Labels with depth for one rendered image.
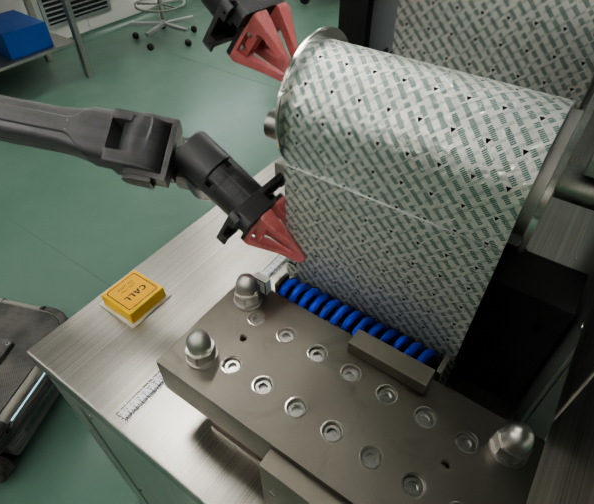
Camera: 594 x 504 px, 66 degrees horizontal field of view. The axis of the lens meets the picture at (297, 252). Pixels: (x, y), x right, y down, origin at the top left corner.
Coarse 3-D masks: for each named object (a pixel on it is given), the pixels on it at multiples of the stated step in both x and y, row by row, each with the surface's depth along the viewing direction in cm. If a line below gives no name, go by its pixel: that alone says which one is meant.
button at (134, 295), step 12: (132, 276) 76; (144, 276) 76; (120, 288) 74; (132, 288) 74; (144, 288) 74; (156, 288) 74; (108, 300) 72; (120, 300) 72; (132, 300) 72; (144, 300) 72; (156, 300) 74; (120, 312) 72; (132, 312) 71; (144, 312) 73
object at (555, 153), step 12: (564, 120) 36; (576, 120) 36; (564, 132) 36; (552, 144) 36; (564, 144) 35; (552, 156) 35; (540, 168) 36; (552, 168) 35; (540, 180) 36; (540, 192) 36; (528, 204) 37; (528, 216) 38; (516, 228) 40
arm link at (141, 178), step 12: (168, 120) 57; (180, 132) 59; (168, 144) 56; (180, 144) 61; (168, 156) 56; (132, 168) 56; (168, 168) 57; (132, 180) 56; (144, 180) 56; (156, 180) 57; (168, 180) 58; (180, 180) 63; (192, 192) 66
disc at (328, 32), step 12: (312, 36) 44; (324, 36) 46; (336, 36) 48; (300, 48) 44; (300, 60) 44; (288, 72) 44; (288, 84) 44; (276, 108) 45; (276, 120) 45; (276, 132) 46
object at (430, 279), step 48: (288, 192) 52; (336, 192) 48; (336, 240) 52; (384, 240) 48; (432, 240) 44; (336, 288) 58; (384, 288) 52; (432, 288) 48; (480, 288) 44; (432, 336) 52
